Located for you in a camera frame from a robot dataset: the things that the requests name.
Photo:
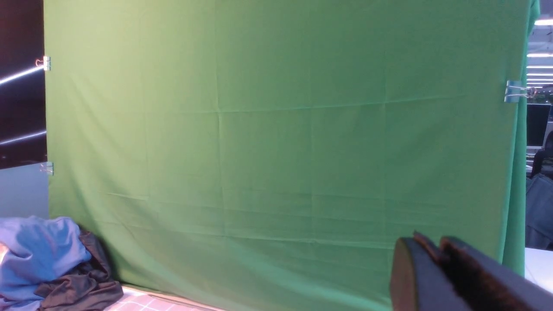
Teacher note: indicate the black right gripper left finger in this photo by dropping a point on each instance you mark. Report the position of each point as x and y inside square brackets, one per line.
[418, 281]

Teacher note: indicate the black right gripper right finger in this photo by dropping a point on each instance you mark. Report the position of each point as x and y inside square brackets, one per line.
[486, 285]

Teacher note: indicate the dark background monitor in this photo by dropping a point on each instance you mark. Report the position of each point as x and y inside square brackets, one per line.
[537, 122]

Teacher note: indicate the silver upper-right binder clip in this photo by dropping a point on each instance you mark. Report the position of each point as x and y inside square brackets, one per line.
[514, 91]

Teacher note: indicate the green backdrop cloth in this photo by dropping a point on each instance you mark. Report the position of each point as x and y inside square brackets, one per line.
[265, 155]

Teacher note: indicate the pink checkered table mat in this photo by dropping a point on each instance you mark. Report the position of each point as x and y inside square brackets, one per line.
[136, 300]

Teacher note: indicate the dark teal crumpled garment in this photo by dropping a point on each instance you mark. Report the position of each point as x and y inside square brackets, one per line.
[89, 286]

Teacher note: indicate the blue cloth garment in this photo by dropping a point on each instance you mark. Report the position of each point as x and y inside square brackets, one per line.
[36, 251]

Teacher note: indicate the silver lower-left binder clip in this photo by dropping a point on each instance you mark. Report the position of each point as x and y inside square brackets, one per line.
[47, 168]

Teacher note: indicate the silver upper-left binder clip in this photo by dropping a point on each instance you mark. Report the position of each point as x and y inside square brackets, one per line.
[44, 63]

